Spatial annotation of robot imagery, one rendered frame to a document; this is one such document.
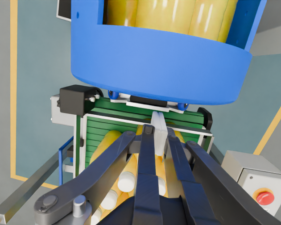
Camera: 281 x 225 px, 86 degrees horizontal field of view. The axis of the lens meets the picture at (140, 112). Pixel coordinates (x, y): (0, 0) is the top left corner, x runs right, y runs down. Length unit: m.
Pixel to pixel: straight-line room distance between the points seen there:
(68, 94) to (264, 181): 0.51
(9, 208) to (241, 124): 1.68
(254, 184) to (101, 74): 0.40
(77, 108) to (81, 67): 0.26
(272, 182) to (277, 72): 1.38
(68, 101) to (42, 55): 1.26
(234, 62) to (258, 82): 1.49
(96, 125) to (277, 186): 0.52
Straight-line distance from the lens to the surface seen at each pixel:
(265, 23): 0.96
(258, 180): 0.44
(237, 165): 0.45
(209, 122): 0.56
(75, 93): 0.44
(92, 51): 0.18
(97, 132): 0.57
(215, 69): 0.18
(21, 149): 2.17
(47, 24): 1.68
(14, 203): 0.65
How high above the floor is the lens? 1.39
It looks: 72 degrees down
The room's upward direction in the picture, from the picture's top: 168 degrees counter-clockwise
